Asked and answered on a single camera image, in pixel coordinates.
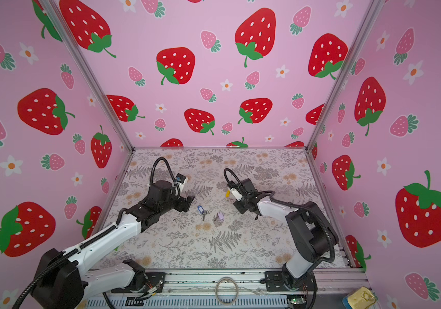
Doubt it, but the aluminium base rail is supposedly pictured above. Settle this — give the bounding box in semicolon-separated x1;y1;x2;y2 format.
82;269;371;308

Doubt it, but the aluminium corner post left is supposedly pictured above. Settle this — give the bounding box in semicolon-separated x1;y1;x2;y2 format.
40;0;134;153

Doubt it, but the aluminium corner post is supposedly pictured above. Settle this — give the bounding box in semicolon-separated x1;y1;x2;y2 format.
306;0;385;154
40;0;134;153

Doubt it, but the aluminium corner post right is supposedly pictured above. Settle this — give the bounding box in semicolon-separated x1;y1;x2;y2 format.
306;0;385;154

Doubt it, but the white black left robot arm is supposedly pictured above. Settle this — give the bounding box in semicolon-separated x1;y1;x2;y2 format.
30;174;194;308

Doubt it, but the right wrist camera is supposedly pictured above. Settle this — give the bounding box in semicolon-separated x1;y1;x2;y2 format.
228;185;243;202

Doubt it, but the key with blue tag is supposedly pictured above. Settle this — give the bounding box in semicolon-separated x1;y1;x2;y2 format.
197;205;208;221

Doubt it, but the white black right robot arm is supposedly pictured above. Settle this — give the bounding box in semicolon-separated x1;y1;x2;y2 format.
228;179;339;290

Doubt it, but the coiled beige cable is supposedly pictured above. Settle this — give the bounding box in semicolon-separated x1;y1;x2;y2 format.
215;276;240;306

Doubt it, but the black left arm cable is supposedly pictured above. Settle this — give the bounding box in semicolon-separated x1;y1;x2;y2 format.
149;156;179;188

